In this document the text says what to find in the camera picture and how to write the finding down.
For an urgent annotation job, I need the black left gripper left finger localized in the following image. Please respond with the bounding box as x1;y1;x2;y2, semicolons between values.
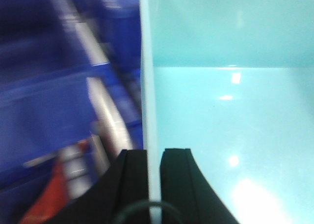
46;149;148;224

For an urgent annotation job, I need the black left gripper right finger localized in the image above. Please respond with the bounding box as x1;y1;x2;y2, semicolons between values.
160;149;238;224

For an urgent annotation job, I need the light blue plastic bin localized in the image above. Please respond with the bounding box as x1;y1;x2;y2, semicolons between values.
140;0;314;224

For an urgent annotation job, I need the blue bin with snack bag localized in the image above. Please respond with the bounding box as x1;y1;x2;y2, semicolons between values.
0;70;95;190

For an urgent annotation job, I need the red snack bag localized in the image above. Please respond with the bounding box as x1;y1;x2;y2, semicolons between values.
19;140;91;224

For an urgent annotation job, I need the black cable with plug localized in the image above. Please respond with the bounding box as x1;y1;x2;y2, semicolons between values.
115;200;182;224

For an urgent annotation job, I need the stainless steel shelf rail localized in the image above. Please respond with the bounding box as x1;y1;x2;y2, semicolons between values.
61;0;133;177

